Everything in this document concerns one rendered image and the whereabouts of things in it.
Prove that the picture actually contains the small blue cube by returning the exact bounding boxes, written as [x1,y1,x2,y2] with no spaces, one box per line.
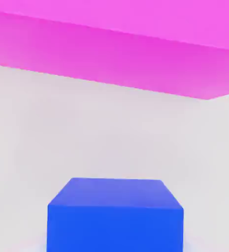
[46,177,185,252]

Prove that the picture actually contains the large magenta box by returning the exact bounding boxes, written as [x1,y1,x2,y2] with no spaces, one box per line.
[0,0,229,100]

